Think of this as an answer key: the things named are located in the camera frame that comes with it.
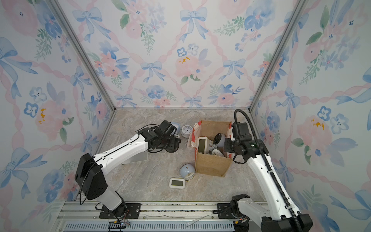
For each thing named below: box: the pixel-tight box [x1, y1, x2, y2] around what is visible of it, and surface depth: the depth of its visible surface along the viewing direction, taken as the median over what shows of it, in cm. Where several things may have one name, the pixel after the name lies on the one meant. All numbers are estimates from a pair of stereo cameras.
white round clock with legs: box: [208, 143, 214, 153], surface depth 95 cm
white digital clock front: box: [169, 177, 186, 189], surface depth 82 cm
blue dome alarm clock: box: [179, 163, 196, 182], surface depth 83 cm
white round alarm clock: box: [181, 124, 193, 138], surface depth 103 cm
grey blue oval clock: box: [213, 132, 226, 147], surface depth 90 cm
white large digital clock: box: [197, 136, 210, 155], surface depth 90 cm
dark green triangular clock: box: [211, 148, 226, 158], surface depth 87 cm
